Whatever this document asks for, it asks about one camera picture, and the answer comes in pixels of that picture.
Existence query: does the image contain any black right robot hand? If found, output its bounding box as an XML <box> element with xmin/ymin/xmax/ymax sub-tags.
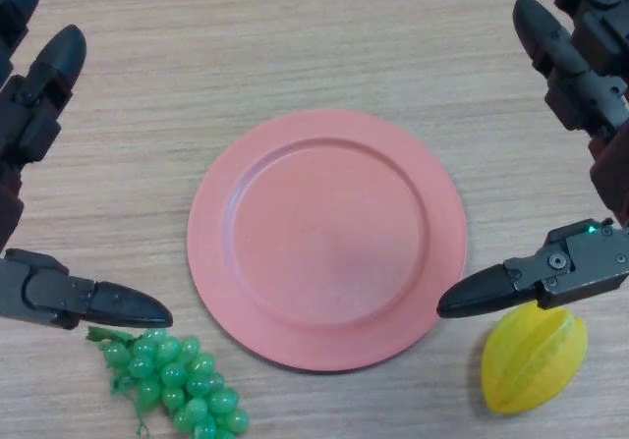
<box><xmin>436</xmin><ymin>0</ymin><xmax>629</xmax><ymax>320</ymax></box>

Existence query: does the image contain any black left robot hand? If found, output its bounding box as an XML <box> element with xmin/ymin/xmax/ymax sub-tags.
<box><xmin>0</xmin><ymin>0</ymin><xmax>174</xmax><ymax>332</ymax></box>

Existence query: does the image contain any green grapes bunch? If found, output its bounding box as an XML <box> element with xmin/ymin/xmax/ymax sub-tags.
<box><xmin>86</xmin><ymin>325</ymin><xmax>251</xmax><ymax>439</ymax></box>

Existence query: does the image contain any pink round plate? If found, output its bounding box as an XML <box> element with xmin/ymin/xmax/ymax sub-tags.
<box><xmin>186</xmin><ymin>109</ymin><xmax>468</xmax><ymax>374</ymax></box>

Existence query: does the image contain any yellow starfruit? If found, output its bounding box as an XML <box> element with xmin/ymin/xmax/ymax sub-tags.
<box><xmin>480</xmin><ymin>305</ymin><xmax>590</xmax><ymax>416</ymax></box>

